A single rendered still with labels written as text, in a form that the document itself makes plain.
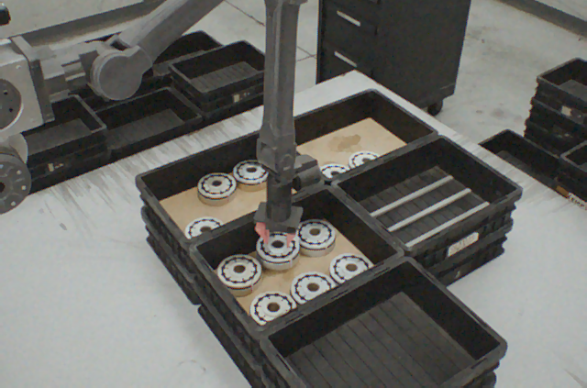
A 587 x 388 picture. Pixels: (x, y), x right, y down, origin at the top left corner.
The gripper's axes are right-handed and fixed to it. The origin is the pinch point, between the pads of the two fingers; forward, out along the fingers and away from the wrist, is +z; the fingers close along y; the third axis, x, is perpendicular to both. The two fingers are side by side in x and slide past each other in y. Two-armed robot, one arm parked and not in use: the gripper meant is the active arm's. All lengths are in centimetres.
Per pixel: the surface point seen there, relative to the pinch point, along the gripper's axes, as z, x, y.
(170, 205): 6.7, -13.5, 32.2
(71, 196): 20, -25, 68
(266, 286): 6.2, 8.6, 0.7
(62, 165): 41, -62, 94
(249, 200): 6.3, -20.1, 12.4
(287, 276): 6.1, 4.5, -3.4
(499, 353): -5, 24, -49
